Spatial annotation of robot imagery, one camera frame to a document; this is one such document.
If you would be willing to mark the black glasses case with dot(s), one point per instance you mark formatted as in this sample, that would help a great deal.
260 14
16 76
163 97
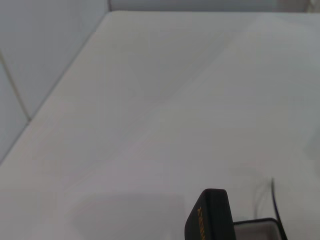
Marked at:
210 212

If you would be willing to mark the black glasses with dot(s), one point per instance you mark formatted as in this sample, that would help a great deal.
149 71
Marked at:
273 195

